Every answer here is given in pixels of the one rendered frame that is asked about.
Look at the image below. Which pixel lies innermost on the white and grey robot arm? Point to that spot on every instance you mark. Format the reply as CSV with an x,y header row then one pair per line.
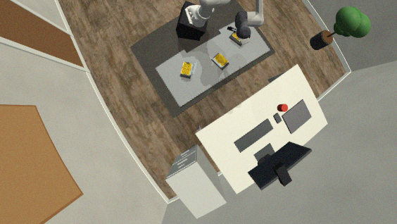
x,y
198,15

